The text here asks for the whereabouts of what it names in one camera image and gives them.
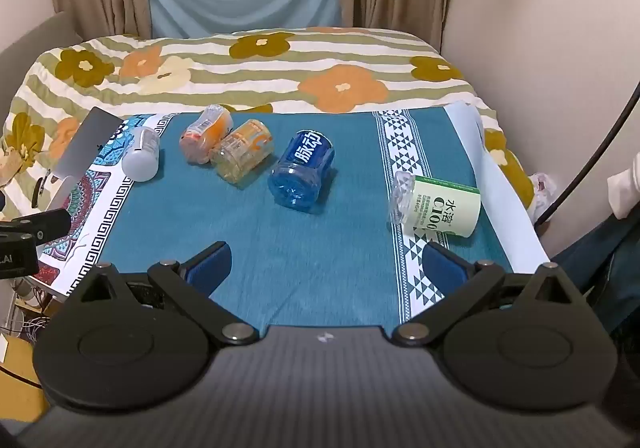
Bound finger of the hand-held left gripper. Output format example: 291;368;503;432
0;208;72;245

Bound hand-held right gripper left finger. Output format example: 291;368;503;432
79;241;261;345

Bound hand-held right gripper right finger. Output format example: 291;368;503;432
391;241;577;345

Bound white grey bottle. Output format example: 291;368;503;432
121;126;161;183

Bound yellow label clear bottle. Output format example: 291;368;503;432
209;119;275;187

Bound blue plastic bottle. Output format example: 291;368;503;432
267;129;335;215

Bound orange label bottle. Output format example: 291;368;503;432
179;104;234;165

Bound white sheet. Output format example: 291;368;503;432
444;102;552;275

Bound silver laptop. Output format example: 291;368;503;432
47;107;124;217

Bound teal patterned cloth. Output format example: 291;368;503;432
36;110;502;329

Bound white plastic bag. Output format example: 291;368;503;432
526;171;559;225

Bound person's dark trousers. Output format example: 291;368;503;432
549;214;640;335

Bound grey headboard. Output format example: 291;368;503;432
0;10;85;66

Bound person's white garment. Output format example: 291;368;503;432
606;167;640;221

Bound floral striped blanket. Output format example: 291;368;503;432
0;26;536;225

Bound black cable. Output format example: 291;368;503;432
533;79;640;229

